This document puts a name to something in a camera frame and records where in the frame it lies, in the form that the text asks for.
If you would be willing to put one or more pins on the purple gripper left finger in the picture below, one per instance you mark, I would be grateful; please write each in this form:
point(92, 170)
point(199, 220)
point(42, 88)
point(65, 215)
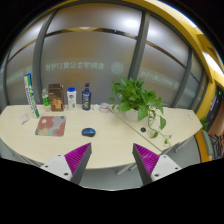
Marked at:
point(70, 166)

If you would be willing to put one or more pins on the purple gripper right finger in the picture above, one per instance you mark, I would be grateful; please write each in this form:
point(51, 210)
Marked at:
point(151, 166)

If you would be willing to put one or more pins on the blue black computer mouse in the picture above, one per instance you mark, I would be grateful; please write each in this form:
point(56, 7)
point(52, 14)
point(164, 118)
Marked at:
point(88, 132)

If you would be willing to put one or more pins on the floral mouse pad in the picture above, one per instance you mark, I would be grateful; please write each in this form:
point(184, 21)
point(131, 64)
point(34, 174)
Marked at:
point(51, 126)

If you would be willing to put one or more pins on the small black round cap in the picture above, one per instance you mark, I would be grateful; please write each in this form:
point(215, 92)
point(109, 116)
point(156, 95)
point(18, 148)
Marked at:
point(143, 129)

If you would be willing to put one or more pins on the small white packet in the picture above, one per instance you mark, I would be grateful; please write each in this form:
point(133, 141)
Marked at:
point(24, 118)

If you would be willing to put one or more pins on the small white round jar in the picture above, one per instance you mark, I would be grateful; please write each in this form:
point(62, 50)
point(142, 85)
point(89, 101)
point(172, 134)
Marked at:
point(104, 107)

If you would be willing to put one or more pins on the dark blue pump bottle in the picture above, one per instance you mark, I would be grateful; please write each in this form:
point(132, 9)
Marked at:
point(86, 97)

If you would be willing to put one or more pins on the white shampoo bottle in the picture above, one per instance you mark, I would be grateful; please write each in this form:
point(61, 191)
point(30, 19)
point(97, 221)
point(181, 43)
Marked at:
point(71, 96)

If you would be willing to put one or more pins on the green potted plant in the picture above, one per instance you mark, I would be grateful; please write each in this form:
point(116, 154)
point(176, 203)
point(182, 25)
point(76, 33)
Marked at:
point(134, 97)

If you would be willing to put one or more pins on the brown carton box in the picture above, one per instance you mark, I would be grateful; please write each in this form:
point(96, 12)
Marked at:
point(56, 97)

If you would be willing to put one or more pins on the small green clear bottle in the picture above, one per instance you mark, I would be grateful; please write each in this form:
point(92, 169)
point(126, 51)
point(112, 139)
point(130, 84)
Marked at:
point(45, 98)

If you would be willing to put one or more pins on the green white tall box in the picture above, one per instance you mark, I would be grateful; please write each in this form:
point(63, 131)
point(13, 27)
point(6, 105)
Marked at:
point(30, 95)

